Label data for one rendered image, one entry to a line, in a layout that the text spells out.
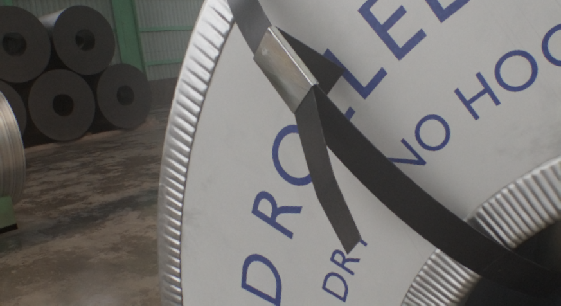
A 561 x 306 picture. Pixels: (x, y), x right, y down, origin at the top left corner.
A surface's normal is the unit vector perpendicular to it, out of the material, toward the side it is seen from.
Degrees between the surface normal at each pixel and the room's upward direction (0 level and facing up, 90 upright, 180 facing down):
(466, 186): 90
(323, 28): 90
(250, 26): 87
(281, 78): 96
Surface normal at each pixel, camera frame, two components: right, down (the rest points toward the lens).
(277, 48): -0.72, 0.31
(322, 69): -0.30, 0.66
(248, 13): -0.75, 0.10
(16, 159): 0.80, 0.20
